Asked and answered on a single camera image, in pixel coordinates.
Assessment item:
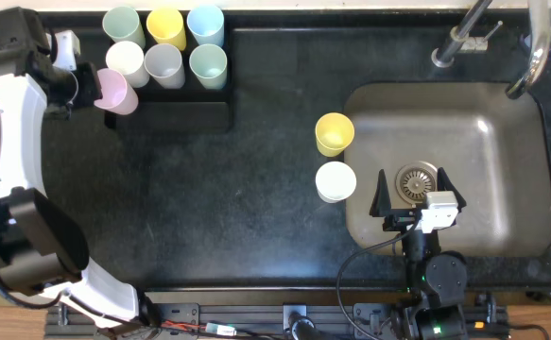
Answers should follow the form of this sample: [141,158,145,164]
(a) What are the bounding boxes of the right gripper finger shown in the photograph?
[437,166,468,212]
[369,168,394,218]

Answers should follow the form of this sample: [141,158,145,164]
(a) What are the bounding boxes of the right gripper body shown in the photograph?
[381,210,422,233]

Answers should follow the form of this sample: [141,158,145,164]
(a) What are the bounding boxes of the white cup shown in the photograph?
[105,40,151,89]
[315,161,357,204]

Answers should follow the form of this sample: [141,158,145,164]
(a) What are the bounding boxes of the yellow cup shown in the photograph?
[146,6,187,52]
[314,111,355,158]

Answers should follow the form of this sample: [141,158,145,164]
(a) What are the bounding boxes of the pink cup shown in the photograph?
[93,67,140,116]

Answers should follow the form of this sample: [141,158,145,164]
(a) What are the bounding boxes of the steel sink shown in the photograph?
[343,80,551,259]

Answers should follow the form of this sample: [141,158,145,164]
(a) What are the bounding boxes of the steel tap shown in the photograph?
[430,0,551,100]

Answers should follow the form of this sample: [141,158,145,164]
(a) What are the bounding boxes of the black tray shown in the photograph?
[103,13,233,133]

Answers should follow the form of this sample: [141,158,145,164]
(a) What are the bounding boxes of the green cup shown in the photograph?
[188,42,229,91]
[101,5,146,49]

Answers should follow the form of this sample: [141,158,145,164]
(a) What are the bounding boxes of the blue cup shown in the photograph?
[186,4,226,47]

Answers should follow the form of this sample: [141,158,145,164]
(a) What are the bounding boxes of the grey cup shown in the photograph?
[143,42,186,90]

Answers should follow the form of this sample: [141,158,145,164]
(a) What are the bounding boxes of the mounting rail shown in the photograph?
[43,301,551,340]

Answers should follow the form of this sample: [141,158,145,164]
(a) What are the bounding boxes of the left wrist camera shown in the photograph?
[50,30,81,72]

